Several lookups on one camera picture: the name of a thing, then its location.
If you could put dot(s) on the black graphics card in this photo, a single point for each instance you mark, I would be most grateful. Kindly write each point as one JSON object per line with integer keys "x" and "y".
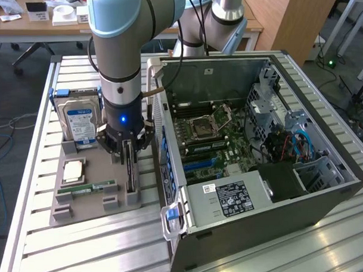
{"x": 130, "y": 173}

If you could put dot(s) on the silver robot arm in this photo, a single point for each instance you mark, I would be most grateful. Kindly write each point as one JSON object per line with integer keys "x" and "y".
{"x": 119, "y": 50}

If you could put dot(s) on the white desk frame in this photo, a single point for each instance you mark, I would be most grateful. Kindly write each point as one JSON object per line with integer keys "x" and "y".
{"x": 353, "y": 33}

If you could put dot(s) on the flat white box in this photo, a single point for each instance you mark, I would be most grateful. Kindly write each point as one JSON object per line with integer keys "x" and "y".
{"x": 64, "y": 22}

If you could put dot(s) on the white labelled box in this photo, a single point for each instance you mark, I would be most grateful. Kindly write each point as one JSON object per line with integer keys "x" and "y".
{"x": 81, "y": 17}

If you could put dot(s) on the wooden cabinet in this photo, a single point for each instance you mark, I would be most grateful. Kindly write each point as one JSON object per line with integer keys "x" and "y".
{"x": 292, "y": 35}

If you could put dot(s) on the grey power supply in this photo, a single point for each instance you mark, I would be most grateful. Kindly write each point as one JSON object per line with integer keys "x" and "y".
{"x": 203, "y": 208}

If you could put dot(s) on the red and white card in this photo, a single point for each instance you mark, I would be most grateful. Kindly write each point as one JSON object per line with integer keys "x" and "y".
{"x": 9, "y": 17}

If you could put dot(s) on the hard disk in blue caddy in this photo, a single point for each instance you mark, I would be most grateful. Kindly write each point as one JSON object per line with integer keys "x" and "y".
{"x": 77, "y": 120}

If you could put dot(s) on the white box with black top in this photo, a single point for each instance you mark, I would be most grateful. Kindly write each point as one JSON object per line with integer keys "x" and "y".
{"x": 36, "y": 16}

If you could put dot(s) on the blue expansion slot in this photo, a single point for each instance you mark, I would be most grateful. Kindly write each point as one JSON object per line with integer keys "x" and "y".
{"x": 198, "y": 166}

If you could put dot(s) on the white tape roll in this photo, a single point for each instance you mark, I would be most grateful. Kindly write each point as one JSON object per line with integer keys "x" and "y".
{"x": 57, "y": 13}

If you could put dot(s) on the blue case release latch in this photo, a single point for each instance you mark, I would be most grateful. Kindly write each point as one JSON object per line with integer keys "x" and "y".
{"x": 171, "y": 215}

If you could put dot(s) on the grey parts rack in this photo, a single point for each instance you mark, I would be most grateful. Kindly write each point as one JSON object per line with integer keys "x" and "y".
{"x": 89, "y": 210}

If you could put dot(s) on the CPU socket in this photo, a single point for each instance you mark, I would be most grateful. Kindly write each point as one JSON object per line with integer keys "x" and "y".
{"x": 203, "y": 126}

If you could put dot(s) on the silver slanted disk bay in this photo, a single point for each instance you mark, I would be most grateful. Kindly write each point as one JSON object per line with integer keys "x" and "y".
{"x": 317, "y": 173}

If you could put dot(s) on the silver perforated disk bay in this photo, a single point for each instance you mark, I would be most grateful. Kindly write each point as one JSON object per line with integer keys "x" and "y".
{"x": 259, "y": 115}

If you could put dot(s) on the wooden desk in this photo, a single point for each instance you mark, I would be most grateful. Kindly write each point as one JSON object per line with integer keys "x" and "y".
{"x": 39, "y": 29}

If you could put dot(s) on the green motherboard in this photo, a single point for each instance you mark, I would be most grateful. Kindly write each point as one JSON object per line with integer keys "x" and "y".
{"x": 237, "y": 150}

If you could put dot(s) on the black device with green light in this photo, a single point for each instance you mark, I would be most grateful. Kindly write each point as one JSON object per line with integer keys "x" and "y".
{"x": 331, "y": 63}

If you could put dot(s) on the black office chair base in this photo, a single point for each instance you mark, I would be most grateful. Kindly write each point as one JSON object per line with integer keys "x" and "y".
{"x": 29, "y": 51}

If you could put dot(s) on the labelled green RAM stick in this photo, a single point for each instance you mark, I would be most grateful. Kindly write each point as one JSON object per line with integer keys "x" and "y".
{"x": 205, "y": 146}

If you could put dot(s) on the silver CPU chip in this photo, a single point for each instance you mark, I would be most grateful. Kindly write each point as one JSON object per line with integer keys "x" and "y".
{"x": 73, "y": 171}

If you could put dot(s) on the open dark PC case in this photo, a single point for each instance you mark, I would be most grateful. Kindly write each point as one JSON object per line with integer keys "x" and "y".
{"x": 255, "y": 234}

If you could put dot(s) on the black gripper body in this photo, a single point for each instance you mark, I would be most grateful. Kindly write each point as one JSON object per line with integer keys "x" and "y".
{"x": 122, "y": 119}

